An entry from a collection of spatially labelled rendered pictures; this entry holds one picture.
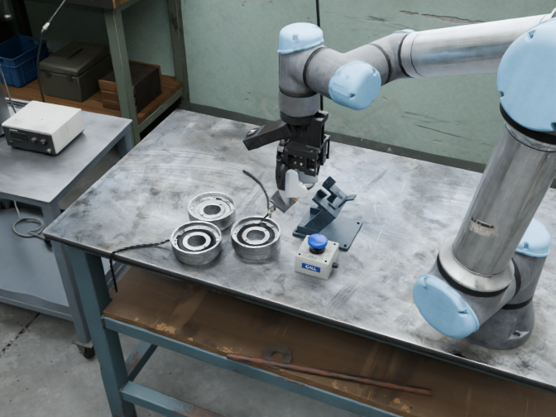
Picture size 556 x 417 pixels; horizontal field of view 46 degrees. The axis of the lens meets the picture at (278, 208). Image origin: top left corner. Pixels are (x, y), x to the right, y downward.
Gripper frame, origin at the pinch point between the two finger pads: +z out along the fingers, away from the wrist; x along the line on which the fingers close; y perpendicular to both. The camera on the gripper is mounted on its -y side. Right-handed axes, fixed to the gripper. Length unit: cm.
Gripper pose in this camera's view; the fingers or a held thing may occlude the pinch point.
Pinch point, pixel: (287, 194)
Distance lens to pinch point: 131.4
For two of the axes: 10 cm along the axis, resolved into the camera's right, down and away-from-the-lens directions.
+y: 9.1, 2.6, -3.3
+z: 0.0, 7.9, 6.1
